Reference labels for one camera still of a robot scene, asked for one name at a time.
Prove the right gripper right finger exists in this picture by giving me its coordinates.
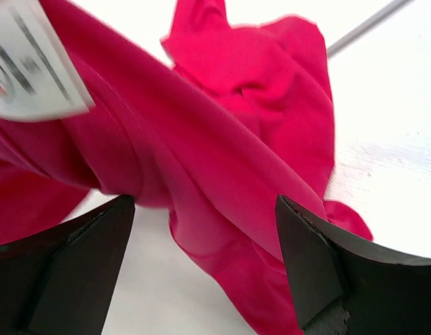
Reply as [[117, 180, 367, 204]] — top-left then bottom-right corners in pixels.
[[275, 196, 431, 335]]

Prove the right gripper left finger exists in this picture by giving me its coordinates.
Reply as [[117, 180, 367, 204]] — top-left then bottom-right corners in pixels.
[[0, 195, 135, 335]]

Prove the red t shirt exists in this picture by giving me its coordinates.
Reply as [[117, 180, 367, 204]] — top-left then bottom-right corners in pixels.
[[0, 1, 372, 334]]

